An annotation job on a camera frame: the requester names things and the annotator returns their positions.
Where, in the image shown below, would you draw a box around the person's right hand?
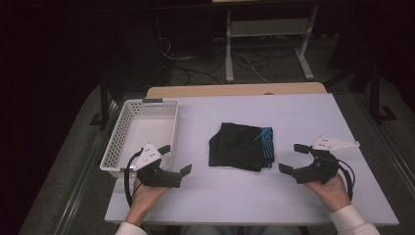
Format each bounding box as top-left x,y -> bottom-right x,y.
302,173 -> 352,212

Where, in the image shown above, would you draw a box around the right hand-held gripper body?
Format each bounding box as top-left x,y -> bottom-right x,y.
294,135 -> 361,186

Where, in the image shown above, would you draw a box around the bundle of floor cables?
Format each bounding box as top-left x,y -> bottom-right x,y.
156,34 -> 272,86

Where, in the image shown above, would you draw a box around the person's left hand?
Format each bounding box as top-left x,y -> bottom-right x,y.
127,176 -> 171,217

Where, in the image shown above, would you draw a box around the wooden table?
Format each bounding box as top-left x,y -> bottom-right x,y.
145,81 -> 328,99

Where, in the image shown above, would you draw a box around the black shorts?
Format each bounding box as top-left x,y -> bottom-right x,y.
208,121 -> 276,173

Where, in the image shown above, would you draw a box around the white perforated plastic basket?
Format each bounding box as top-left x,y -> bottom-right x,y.
99,98 -> 180,180

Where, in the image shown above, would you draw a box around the black metal stand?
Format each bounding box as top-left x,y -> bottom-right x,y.
89,77 -> 115,129
326,60 -> 398,124

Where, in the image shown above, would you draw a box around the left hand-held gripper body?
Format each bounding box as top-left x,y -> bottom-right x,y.
131,142 -> 182,189

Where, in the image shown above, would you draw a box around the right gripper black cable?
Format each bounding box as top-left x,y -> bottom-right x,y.
337,158 -> 356,202

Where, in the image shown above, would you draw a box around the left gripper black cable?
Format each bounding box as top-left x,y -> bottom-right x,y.
123,148 -> 145,209

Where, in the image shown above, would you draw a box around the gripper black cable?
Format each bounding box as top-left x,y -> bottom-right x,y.
123,148 -> 145,209
337,158 -> 356,202

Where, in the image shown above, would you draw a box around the white table board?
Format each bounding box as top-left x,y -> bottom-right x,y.
104,93 -> 400,227

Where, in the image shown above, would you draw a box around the white metal stand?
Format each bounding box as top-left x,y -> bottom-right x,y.
224,4 -> 320,83

